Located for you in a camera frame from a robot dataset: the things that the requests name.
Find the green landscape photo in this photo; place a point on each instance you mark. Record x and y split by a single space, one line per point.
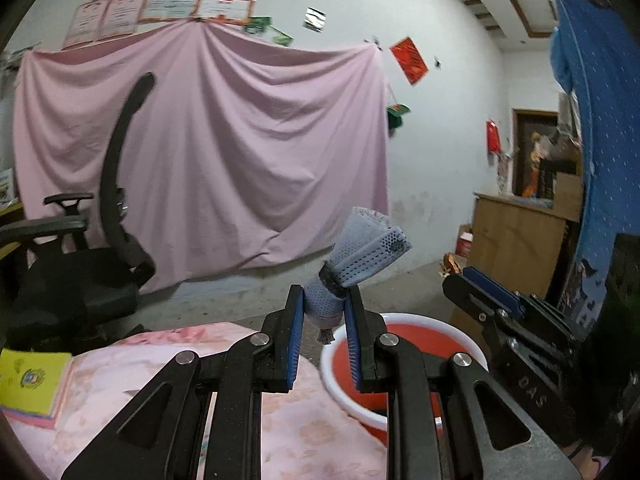
257 25
282 37

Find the black office chair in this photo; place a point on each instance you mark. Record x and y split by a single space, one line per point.
75 285

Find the wooden cabinet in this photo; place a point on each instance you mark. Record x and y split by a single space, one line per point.
515 245

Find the grey foam fruit net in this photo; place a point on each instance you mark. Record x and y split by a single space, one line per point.
360 255

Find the red hanging wall ornament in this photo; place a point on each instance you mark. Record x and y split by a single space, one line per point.
493 136

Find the red paper wall decoration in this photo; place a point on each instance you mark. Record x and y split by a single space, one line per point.
409 60

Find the yellow book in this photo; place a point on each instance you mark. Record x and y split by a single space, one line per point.
30 380

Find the red plastic basin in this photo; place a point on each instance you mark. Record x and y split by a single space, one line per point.
425 350

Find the pink hanging sheet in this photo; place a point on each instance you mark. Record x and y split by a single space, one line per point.
240 150

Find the dark framed picture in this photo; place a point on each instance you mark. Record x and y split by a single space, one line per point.
537 160

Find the floral pink blanket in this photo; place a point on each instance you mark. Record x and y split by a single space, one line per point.
300 435

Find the red white small box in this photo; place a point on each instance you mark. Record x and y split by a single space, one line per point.
464 242

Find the pink book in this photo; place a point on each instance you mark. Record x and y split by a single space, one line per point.
25 417

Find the small orange toy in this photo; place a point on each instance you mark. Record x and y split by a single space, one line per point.
451 266

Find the group of wall certificates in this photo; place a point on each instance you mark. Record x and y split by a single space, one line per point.
120 15

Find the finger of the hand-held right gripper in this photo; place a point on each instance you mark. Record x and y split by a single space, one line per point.
547 312
470 300

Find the blue dotted cloth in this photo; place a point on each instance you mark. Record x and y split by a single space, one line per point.
600 135

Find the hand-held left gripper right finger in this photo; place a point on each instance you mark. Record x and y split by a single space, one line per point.
354 350

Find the green hanging hat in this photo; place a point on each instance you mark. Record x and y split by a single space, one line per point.
398 117

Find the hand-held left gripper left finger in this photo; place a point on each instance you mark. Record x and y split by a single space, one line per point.
296 345

